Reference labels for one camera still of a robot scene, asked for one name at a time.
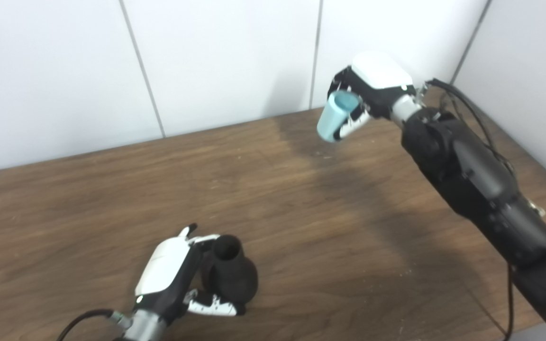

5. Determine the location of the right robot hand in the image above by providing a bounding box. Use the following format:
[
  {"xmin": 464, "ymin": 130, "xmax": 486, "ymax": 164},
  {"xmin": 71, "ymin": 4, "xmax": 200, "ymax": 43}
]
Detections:
[{"xmin": 328, "ymin": 51, "xmax": 418, "ymax": 140}]

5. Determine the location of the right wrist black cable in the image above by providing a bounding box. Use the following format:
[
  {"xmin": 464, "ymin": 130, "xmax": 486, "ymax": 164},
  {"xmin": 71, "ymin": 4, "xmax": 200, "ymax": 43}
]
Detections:
[{"xmin": 418, "ymin": 78, "xmax": 546, "ymax": 341}]

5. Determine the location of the black nozzle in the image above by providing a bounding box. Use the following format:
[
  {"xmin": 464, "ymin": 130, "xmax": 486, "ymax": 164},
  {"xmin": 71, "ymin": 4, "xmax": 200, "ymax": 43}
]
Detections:
[{"xmin": 201, "ymin": 234, "xmax": 259, "ymax": 313}]

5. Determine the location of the light-blue hose piece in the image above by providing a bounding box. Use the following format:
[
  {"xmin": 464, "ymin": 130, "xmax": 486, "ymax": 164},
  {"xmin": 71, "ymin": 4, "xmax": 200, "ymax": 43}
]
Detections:
[{"xmin": 317, "ymin": 91, "xmax": 361, "ymax": 143}]

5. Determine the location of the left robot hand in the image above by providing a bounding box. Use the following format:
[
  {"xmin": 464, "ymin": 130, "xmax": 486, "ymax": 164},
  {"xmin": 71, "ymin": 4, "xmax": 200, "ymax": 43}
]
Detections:
[{"xmin": 134, "ymin": 224, "xmax": 246, "ymax": 327}]

